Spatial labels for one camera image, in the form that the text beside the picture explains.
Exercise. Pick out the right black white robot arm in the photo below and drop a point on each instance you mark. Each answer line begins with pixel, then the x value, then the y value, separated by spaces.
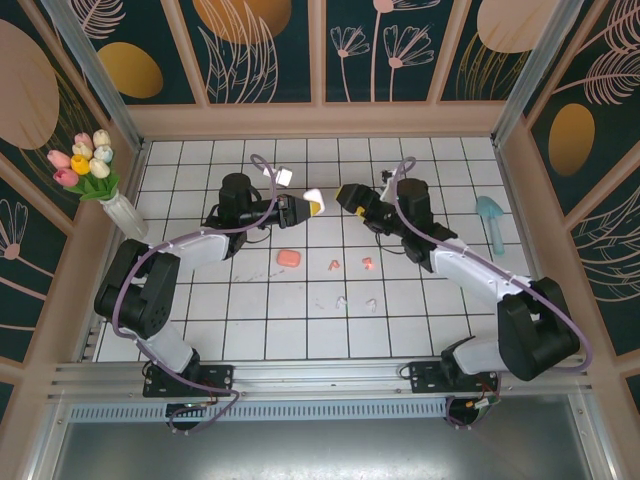
pixel 475 272

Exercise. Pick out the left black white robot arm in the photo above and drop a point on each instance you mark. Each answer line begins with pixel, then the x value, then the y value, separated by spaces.
pixel 200 252

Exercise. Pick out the light blue toy shovel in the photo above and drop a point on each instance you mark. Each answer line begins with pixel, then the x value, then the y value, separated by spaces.
pixel 487 207

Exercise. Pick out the clear ribbed glass vase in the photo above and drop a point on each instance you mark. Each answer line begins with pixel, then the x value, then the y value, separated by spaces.
pixel 125 217

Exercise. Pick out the artificial tulip bouquet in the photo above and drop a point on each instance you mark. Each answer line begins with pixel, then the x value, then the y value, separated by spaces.
pixel 80 162

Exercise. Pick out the grey metal shelf panel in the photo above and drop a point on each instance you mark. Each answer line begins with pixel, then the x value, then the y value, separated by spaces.
pixel 320 450

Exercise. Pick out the aluminium mounting rail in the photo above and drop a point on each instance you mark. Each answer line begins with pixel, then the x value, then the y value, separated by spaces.
pixel 320 380

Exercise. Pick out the aluminium frame post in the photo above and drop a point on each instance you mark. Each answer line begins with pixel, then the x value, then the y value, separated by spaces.
pixel 535 70
pixel 95 80

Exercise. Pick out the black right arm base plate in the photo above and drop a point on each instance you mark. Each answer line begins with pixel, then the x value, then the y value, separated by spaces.
pixel 425 380

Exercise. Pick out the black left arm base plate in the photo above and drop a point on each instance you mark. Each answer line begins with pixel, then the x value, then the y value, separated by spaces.
pixel 220 380

